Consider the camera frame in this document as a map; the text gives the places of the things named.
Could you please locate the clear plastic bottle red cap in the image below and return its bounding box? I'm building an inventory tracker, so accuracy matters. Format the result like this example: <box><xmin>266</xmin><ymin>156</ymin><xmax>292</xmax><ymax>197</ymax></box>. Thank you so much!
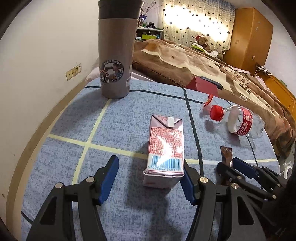
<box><xmin>209</xmin><ymin>105</ymin><xmax>266</xmax><ymax>139</ymax></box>

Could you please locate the white charger plug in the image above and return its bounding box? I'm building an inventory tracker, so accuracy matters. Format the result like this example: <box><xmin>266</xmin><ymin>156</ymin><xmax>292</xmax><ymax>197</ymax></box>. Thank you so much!
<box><xmin>255</xmin><ymin>65</ymin><xmax>270</xmax><ymax>75</ymax></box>

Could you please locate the brown patterned blanket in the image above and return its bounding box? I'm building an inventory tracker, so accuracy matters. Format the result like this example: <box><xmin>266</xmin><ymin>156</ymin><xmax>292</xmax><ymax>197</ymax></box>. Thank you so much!
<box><xmin>132</xmin><ymin>38</ymin><xmax>293</xmax><ymax>160</ymax></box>

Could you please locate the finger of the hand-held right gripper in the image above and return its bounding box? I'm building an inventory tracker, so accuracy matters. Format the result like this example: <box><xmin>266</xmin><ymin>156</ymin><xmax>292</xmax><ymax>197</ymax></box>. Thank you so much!
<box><xmin>216</xmin><ymin>162</ymin><xmax>278</xmax><ymax>201</ymax></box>
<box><xmin>232</xmin><ymin>157</ymin><xmax>288</xmax><ymax>188</ymax></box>

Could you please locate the teddy bear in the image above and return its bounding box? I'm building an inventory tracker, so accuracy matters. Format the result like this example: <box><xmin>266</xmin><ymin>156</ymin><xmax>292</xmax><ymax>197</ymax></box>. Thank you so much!
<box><xmin>195</xmin><ymin>35</ymin><xmax>212</xmax><ymax>52</ymax></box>

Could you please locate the blue patterned mat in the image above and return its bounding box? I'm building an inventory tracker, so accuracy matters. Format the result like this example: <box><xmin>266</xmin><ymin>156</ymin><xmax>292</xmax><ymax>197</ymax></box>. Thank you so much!
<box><xmin>21</xmin><ymin>77</ymin><xmax>281</xmax><ymax>241</ymax></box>

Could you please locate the red box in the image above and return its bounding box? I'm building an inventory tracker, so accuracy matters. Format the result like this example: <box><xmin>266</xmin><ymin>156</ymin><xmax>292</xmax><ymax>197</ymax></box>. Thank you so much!
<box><xmin>185</xmin><ymin>76</ymin><xmax>219</xmax><ymax>98</ymax></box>

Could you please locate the heart patterned curtain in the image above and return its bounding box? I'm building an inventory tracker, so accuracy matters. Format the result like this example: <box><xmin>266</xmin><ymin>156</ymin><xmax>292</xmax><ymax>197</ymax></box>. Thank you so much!
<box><xmin>162</xmin><ymin>0</ymin><xmax>236</xmax><ymax>50</ymax></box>

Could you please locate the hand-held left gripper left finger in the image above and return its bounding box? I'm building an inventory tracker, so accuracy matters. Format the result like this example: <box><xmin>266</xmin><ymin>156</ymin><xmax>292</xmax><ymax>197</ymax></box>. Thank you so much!
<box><xmin>25</xmin><ymin>155</ymin><xmax>119</xmax><ymax>241</ymax></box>

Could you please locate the pink milk carton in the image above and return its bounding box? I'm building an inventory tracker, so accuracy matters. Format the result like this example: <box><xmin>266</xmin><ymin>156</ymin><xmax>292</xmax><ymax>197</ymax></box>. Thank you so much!
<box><xmin>142</xmin><ymin>114</ymin><xmax>185</xmax><ymax>189</ymax></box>

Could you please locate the brown snack wrapper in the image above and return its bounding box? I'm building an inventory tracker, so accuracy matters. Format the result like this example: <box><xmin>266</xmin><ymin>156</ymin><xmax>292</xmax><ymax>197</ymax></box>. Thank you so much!
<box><xmin>220</xmin><ymin>146</ymin><xmax>233</xmax><ymax>168</ymax></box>

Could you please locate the wooden wardrobe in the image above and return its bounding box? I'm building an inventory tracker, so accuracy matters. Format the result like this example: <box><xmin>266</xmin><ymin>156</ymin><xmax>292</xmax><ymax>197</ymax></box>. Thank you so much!
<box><xmin>223</xmin><ymin>8</ymin><xmax>274</xmax><ymax>75</ymax></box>

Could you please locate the grey thermos tumbler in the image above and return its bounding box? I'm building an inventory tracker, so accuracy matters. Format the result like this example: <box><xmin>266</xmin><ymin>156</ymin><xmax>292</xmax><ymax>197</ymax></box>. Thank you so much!
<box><xmin>97</xmin><ymin>0</ymin><xmax>144</xmax><ymax>100</ymax></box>

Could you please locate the cluttered white shelf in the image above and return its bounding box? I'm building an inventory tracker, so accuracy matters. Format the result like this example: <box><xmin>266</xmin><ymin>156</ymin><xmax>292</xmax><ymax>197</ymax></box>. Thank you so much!
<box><xmin>135</xmin><ymin>27</ymin><xmax>164</xmax><ymax>41</ymax></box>

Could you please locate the yellowed wall socket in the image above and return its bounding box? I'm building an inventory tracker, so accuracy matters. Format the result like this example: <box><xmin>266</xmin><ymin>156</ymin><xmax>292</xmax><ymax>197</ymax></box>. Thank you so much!
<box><xmin>65</xmin><ymin>63</ymin><xmax>82</xmax><ymax>81</ymax></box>

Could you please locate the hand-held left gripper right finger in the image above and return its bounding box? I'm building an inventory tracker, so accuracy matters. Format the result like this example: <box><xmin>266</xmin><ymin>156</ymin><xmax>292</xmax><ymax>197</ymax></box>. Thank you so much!
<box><xmin>180</xmin><ymin>160</ymin><xmax>266</xmax><ymax>241</ymax></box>

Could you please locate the black remote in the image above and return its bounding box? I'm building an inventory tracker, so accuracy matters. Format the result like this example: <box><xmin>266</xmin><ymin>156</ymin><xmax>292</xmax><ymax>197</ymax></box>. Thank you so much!
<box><xmin>199</xmin><ymin>76</ymin><xmax>223</xmax><ymax>90</ymax></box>

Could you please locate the low wooden cabinet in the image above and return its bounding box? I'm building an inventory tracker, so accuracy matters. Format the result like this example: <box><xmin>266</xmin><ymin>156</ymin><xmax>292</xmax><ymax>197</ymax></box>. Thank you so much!
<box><xmin>264</xmin><ymin>74</ymin><xmax>296</xmax><ymax>109</ymax></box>

